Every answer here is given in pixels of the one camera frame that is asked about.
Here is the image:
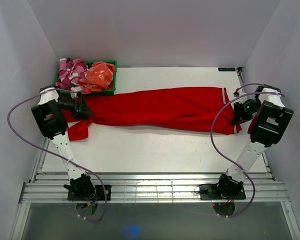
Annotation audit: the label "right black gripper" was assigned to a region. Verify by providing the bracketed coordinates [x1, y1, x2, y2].
[231, 99, 262, 126]

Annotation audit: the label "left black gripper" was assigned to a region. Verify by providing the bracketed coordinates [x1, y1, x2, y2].
[56, 94, 94, 120]

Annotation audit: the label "red trousers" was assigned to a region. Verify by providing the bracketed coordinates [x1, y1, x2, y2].
[62, 86, 242, 141]

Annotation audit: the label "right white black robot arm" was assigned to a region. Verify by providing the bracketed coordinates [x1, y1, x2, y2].
[215, 84, 294, 199]

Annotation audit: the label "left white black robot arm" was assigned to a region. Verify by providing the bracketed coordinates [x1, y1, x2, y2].
[31, 85, 96, 200]

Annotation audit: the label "green plastic tray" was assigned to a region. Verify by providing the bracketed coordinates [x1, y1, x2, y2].
[53, 60, 117, 97]

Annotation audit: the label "orange crumpled garment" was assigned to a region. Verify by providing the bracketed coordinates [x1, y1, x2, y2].
[78, 61, 116, 95]

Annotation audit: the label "pink patterned garment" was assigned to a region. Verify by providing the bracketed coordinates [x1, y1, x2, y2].
[55, 58, 88, 91]

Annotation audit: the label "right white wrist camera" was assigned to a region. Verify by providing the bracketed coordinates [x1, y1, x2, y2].
[233, 88, 247, 103]

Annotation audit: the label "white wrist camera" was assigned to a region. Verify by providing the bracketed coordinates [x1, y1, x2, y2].
[233, 88, 247, 103]
[70, 85, 82, 99]

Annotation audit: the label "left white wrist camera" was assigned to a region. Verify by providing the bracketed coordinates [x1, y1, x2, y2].
[70, 85, 82, 99]

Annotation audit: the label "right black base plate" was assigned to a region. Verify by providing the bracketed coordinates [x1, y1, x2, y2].
[199, 183, 246, 200]

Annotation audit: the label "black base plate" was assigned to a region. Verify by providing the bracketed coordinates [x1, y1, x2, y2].
[66, 184, 112, 201]
[199, 183, 246, 200]

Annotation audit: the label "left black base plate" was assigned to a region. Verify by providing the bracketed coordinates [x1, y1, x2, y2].
[66, 184, 112, 201]

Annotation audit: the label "aluminium frame rail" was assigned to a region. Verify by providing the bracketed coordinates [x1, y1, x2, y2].
[19, 172, 290, 204]

